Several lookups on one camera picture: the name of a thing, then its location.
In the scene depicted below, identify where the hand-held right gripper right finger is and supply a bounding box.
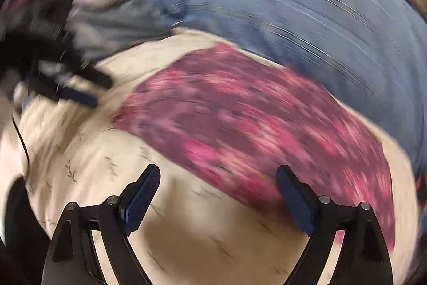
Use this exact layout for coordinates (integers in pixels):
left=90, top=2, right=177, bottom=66
left=276, top=165, right=394, bottom=285

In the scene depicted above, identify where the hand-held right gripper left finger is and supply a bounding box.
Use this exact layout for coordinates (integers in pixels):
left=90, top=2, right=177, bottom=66
left=42, top=164, right=161, bottom=285

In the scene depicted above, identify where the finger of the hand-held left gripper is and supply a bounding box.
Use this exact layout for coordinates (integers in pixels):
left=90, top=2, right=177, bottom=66
left=31, top=80, right=100, bottom=108
left=65, top=58, right=113, bottom=91

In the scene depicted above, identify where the purple floral shirt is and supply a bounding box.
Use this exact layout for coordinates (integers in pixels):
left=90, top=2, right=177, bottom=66
left=112, top=42, right=397, bottom=252

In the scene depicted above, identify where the grey star-print blanket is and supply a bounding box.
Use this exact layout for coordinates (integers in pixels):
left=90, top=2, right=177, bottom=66
left=65, top=0, right=174, bottom=63

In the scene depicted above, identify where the white leaf-print bed sheet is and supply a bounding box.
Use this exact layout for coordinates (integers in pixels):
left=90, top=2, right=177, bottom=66
left=0, top=28, right=419, bottom=285

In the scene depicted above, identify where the dark cloth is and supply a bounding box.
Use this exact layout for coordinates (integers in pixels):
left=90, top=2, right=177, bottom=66
left=0, top=176, right=41, bottom=285

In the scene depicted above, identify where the black cable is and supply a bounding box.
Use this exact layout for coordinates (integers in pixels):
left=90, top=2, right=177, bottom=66
left=11, top=115, right=31, bottom=172

